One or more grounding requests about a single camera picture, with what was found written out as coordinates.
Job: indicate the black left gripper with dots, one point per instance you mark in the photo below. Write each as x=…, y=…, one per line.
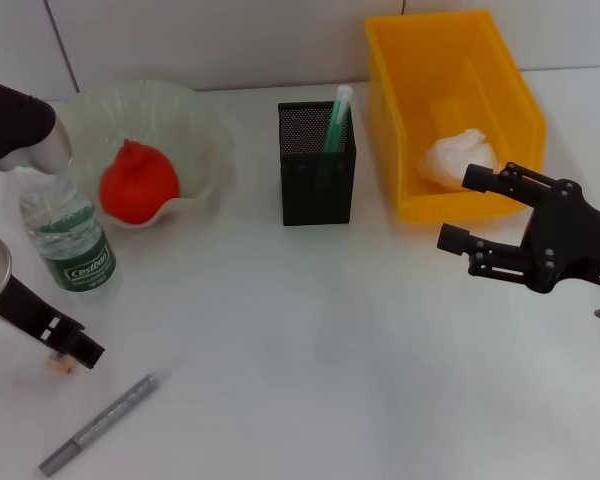
x=30, y=310

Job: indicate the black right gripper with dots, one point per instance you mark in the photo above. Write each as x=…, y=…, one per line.
x=575, y=240

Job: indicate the beige eraser with barcode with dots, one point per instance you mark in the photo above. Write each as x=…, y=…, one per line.
x=60, y=366

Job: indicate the white paper ball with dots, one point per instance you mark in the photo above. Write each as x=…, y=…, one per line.
x=452, y=160

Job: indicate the clear green-label water bottle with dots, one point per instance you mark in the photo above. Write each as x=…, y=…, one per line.
x=80, y=250

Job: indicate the mint green pen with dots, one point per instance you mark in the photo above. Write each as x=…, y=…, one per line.
x=336, y=125

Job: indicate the red-orange toy orange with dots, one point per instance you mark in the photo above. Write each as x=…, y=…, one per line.
x=140, y=185

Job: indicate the grey marker pen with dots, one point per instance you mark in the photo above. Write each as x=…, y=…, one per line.
x=105, y=420

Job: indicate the black mesh pen holder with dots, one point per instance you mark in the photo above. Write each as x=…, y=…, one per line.
x=315, y=200

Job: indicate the green glass fruit plate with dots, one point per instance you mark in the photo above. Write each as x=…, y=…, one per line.
x=200, y=130

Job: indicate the yellow plastic bin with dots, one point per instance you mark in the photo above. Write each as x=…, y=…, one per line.
x=455, y=75

